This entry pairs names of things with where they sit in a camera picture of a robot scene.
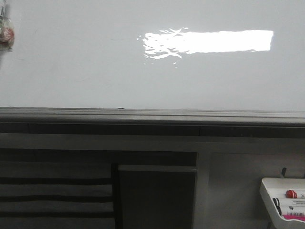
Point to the red capped whiteboard marker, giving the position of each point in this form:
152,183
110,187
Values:
295,193

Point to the black capped whiteboard marker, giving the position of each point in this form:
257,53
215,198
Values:
289,206

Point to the pink whiteboard marker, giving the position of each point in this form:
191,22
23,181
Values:
300,217

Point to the dark panel with white top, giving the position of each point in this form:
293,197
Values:
157,199

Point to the white marker tray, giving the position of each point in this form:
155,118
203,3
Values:
276,188

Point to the grey black striped fabric organizer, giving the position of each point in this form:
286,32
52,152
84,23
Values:
58,196

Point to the red round magnet packet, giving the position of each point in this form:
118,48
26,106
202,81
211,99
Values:
7,34

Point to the white whiteboard with aluminium frame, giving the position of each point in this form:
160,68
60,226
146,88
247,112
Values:
192,54

